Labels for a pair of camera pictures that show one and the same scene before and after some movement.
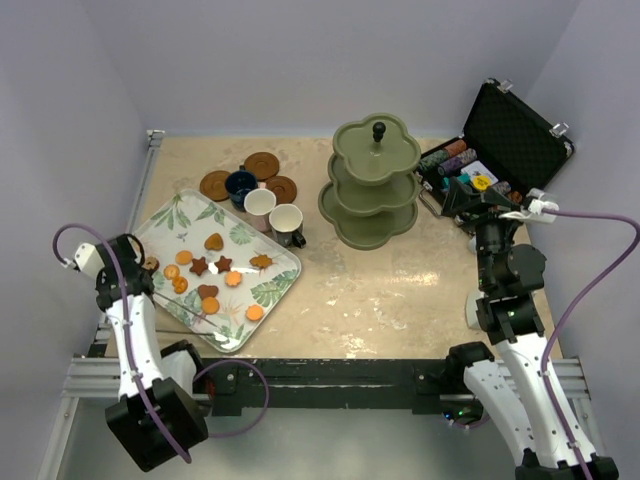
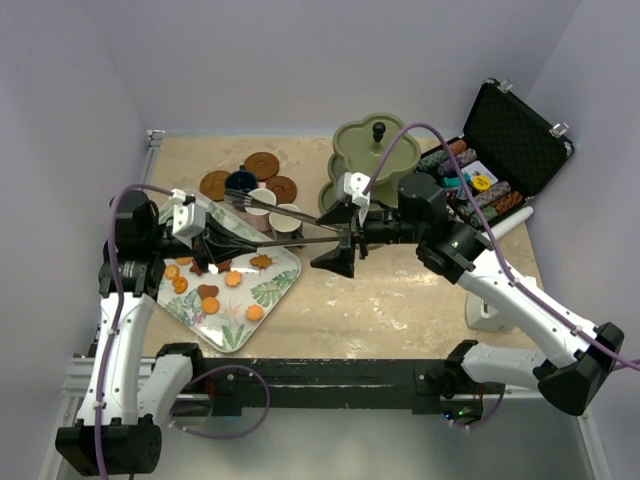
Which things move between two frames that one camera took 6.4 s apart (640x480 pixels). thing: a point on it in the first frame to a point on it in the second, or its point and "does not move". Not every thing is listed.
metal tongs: (186, 332) to (251, 201)
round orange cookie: (210, 305) does not move
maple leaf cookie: (262, 261) does not move
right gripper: (488, 204) to (342, 213)
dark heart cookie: (206, 291) does not move
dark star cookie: (223, 264) does not move
